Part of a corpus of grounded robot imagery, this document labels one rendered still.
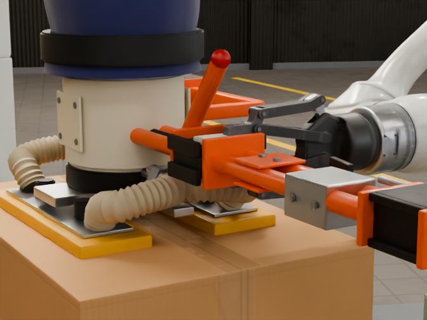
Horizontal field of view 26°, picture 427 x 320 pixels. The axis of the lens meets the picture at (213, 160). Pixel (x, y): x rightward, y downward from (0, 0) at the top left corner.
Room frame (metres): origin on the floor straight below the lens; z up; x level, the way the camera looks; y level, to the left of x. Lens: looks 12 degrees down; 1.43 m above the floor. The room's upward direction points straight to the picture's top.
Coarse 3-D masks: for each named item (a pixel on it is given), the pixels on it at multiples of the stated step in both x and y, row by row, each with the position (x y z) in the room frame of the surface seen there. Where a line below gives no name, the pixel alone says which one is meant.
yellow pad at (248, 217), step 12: (192, 204) 1.25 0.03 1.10; (204, 204) 1.25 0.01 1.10; (192, 216) 1.22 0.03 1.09; (204, 216) 1.21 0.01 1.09; (216, 216) 1.20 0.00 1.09; (228, 216) 1.20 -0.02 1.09; (240, 216) 1.20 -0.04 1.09; (252, 216) 1.20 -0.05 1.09; (264, 216) 1.21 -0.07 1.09; (204, 228) 1.19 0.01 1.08; (216, 228) 1.17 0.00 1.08; (228, 228) 1.18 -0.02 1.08; (240, 228) 1.19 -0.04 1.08; (252, 228) 1.20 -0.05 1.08
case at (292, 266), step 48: (0, 240) 1.17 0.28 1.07; (48, 240) 1.15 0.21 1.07; (192, 240) 1.15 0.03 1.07; (240, 240) 1.15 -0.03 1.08; (288, 240) 1.14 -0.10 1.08; (336, 240) 1.14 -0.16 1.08; (0, 288) 1.18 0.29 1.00; (48, 288) 1.01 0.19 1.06; (96, 288) 0.96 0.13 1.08; (144, 288) 0.97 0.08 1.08; (192, 288) 0.99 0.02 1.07; (240, 288) 1.02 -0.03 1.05; (288, 288) 1.06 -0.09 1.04; (336, 288) 1.09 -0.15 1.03
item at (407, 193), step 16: (368, 192) 0.79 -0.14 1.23; (384, 192) 0.78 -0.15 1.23; (400, 192) 0.78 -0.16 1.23; (416, 192) 0.78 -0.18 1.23; (368, 208) 0.79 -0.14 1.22; (384, 208) 0.78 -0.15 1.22; (400, 208) 0.75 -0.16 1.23; (416, 208) 0.73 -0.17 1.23; (368, 224) 0.79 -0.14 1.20; (384, 224) 0.78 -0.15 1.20; (400, 224) 0.76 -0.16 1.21; (416, 224) 0.74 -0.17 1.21; (368, 240) 0.78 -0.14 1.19; (384, 240) 0.77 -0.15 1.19; (400, 240) 0.76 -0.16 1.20; (416, 240) 0.74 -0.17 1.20; (400, 256) 0.75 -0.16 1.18; (416, 256) 0.73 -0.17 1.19
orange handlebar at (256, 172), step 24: (192, 96) 1.63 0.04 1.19; (216, 96) 1.56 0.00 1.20; (240, 96) 1.52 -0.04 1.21; (144, 144) 1.17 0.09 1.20; (216, 168) 1.02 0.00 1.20; (240, 168) 0.98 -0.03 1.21; (264, 168) 0.95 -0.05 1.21; (288, 168) 0.97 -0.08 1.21; (312, 168) 0.95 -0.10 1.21; (336, 192) 0.85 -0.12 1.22
